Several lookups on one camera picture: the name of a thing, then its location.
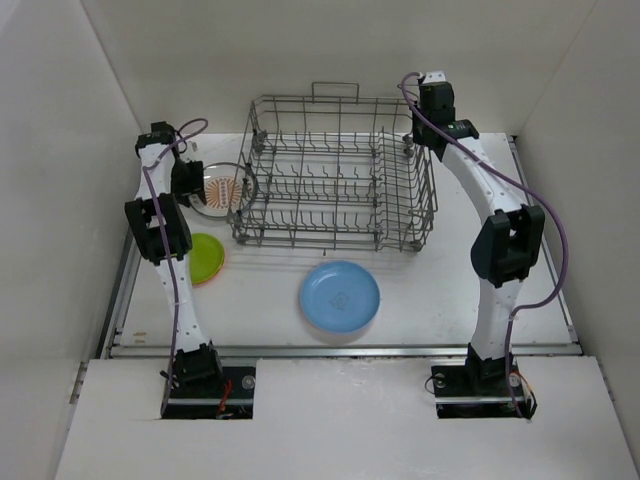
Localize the patterned white plate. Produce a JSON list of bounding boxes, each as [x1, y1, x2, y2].
[[191, 162, 259, 221]]

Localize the green plate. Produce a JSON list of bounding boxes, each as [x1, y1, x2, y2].
[[189, 233, 225, 285]]

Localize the grey wire dish rack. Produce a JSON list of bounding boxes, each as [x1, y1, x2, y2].
[[226, 82, 438, 253]]

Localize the blue plate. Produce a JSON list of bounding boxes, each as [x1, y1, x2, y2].
[[299, 260, 381, 335]]

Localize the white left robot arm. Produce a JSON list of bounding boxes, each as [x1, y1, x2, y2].
[[124, 118, 224, 398]]

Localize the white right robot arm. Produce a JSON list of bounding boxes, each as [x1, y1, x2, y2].
[[413, 77, 545, 396]]

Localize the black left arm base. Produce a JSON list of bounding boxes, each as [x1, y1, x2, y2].
[[160, 365, 256, 420]]

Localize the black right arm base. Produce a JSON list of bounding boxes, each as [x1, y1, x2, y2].
[[428, 363, 538, 420]]

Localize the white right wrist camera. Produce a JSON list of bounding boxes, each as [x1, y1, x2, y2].
[[421, 70, 447, 85]]

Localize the front aluminium rail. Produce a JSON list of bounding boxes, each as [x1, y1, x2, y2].
[[104, 341, 584, 361]]

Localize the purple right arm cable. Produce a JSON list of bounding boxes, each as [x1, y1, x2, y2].
[[400, 71, 570, 419]]

